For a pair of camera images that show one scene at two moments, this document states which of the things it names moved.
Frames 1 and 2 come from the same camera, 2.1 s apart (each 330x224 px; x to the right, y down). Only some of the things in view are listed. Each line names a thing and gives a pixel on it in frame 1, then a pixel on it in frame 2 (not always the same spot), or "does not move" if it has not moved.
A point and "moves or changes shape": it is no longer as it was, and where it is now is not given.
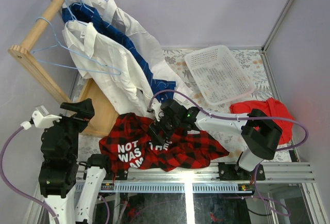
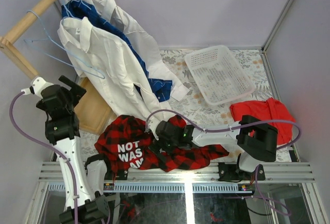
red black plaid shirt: x=130 y=144 moves or changes shape
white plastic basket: x=220 y=76 does not move
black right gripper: x=157 y=126 → x=158 y=144
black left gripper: x=76 y=116 → x=73 y=87
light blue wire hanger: x=58 y=43 → x=30 y=42
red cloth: x=271 y=108 does not move
